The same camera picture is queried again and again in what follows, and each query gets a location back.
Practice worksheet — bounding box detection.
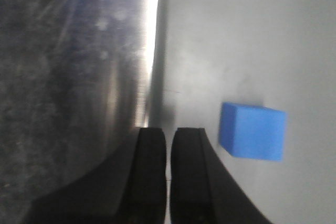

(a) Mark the blue cube block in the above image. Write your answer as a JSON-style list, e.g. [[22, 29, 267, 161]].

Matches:
[[218, 102, 287, 161]]

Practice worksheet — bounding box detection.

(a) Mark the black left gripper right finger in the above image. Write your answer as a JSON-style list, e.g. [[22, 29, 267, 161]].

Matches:
[[170, 127, 270, 223]]

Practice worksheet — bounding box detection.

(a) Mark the grey metal tray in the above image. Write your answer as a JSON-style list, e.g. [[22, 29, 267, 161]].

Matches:
[[149, 0, 335, 223]]

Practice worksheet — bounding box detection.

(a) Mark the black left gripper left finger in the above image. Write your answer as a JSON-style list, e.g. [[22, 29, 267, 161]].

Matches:
[[25, 127, 166, 223]]

